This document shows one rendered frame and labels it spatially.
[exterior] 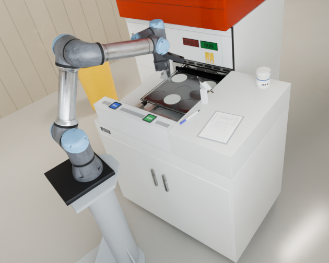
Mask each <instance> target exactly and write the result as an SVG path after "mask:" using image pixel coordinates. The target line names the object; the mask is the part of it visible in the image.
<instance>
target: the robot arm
mask: <svg viewBox="0 0 329 263"><path fill-rule="evenodd" d="M169 47H170V44H169V41H168V40H167V38H166V32H165V26H164V23H163V20H161V19H154V20H151V21H150V22H149V27H148V28H147V29H145V30H142V31H140V32H138V33H136V34H134V35H132V36H131V40H128V41H121V42H113V43H106V44H101V43H99V42H95V43H90V42H85V41H82V40H80V39H78V38H76V37H75V36H74V35H71V34H60V35H58V36H57V37H56V38H55V39H54V40H53V43H52V51H53V53H54V55H55V66H56V67H57V68H58V100H57V117H56V118H55V119H54V122H53V124H52V125H51V128H50V134H51V136H52V138H53V140H54V141H55V142H57V143H58V145H59V146H60V147H61V148H62V149H63V150H64V151H65V152H66V154H67V155H68V157H69V159H70V161H71V163H72V174H73V176H74V178H75V180H77V181H79V182H89V181H92V180H94V179H95V178H97V177H98V176H99V175H100V174H101V173H102V171H103V164H102V162H101V160H100V159H99V158H98V157H97V156H96V155H95V154H94V152H93V149H92V147H91V144H90V142H89V138H88V136H87V134H86V133H85V132H84V131H83V130H82V129H79V128H78V119H77V118H76V101H77V83H78V70H80V69H81V68H85V67H93V66H99V65H103V64H104V62H108V61H114V60H118V59H124V58H130V57H135V56H141V55H147V54H153V56H154V66H155V70H156V71H162V70H163V72H161V76H160V78H161V79H167V80H169V82H171V80H172V79H171V70H170V60H172V61H175V62H179V63H182V64H183V63H184V57H183V56H180V55H177V54H174V53H171V52H168V50H169Z"/></svg>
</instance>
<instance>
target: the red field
mask: <svg viewBox="0 0 329 263"><path fill-rule="evenodd" d="M183 43H184V44H185V45H191V46H197V47H198V41H196V40H190V39H184V38H183Z"/></svg>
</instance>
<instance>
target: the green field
mask: <svg viewBox="0 0 329 263"><path fill-rule="evenodd" d="M201 47H203V48H206V49H212V50H217V44H215V43H209V42H203V41H201Z"/></svg>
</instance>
